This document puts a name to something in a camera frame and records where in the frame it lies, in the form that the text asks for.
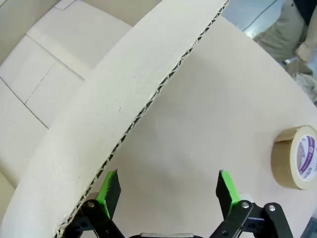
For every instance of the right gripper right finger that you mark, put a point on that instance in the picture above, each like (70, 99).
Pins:
(227, 193)

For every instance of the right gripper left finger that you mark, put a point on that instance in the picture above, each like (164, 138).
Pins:
(109, 193)

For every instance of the brown packing tape roll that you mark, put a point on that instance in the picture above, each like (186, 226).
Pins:
(282, 158)

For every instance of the brown cardboard shipping box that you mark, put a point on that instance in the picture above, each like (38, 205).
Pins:
(123, 86)

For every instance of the person's left forearm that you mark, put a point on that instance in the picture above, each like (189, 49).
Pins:
(313, 29)

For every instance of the person's left hand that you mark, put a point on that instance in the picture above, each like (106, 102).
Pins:
(304, 50)

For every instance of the crumpled brown packing paper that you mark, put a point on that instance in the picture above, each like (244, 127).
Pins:
(307, 84)

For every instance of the person in black polo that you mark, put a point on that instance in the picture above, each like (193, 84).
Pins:
(277, 29)

